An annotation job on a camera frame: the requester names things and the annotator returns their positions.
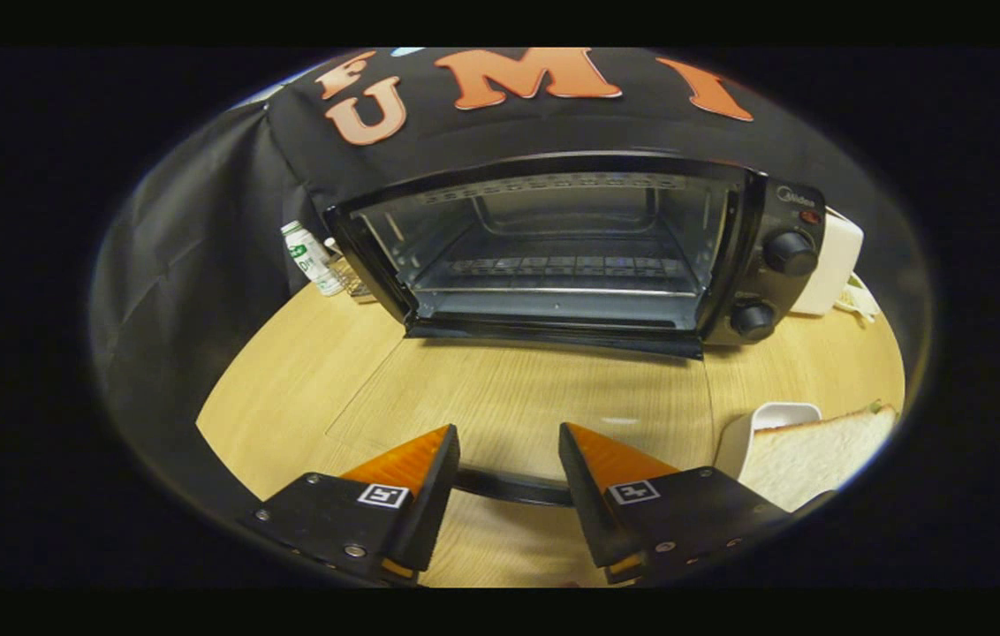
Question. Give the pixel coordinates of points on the white slot toaster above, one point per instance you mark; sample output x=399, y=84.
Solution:
x=831, y=261

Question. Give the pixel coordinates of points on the black backdrop cloth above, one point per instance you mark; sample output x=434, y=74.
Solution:
x=200, y=309

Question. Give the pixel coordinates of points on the toast lettuce sandwich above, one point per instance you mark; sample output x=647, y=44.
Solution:
x=818, y=450

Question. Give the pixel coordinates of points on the white green-label bottle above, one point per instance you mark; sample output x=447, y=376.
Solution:
x=310, y=256

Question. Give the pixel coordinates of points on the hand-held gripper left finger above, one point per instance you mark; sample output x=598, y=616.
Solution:
x=429, y=503

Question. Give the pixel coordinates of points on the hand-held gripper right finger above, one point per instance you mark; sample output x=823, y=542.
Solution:
x=584, y=503

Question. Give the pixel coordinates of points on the black toaster oven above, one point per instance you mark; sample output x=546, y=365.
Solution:
x=756, y=265

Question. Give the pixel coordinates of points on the small clear container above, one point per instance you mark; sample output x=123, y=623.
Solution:
x=354, y=281

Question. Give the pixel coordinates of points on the white dish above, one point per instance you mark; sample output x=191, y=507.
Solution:
x=738, y=442

